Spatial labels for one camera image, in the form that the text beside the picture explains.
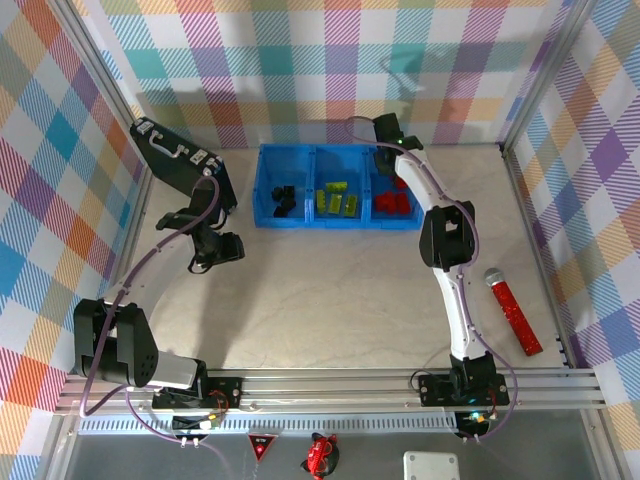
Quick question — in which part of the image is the black briefcase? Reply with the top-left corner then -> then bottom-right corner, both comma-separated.
129,116 -> 239,217

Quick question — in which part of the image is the black connector board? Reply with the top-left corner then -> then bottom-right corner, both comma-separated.
172,413 -> 224,434
454,410 -> 494,435

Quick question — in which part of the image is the red glitter microphone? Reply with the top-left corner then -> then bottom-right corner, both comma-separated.
483,268 -> 544,358

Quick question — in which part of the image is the red triangle button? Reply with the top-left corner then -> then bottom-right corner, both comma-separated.
247,433 -> 278,464

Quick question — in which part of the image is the red black toy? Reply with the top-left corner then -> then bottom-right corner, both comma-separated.
299,432 -> 342,476

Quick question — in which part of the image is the white box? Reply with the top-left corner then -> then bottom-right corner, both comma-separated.
402,451 -> 461,480

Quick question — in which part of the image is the aluminium side rail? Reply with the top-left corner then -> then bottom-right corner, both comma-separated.
499,144 -> 576,371
99,164 -> 154,306

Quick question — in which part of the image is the aluminium mounting rail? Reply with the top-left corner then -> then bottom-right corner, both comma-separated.
54,367 -> 609,417

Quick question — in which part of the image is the aluminium frame post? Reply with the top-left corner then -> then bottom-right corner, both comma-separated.
497,0 -> 601,154
49,0 -> 151,174

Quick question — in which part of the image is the grey slotted cable duct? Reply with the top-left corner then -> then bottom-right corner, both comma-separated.
79,417 -> 461,435

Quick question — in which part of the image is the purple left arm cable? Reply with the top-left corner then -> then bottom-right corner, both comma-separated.
79,174 -> 224,444

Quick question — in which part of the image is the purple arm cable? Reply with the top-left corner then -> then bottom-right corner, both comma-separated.
79,174 -> 224,444
346,115 -> 524,444

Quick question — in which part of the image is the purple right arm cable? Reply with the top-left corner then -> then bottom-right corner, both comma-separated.
346,115 -> 524,444

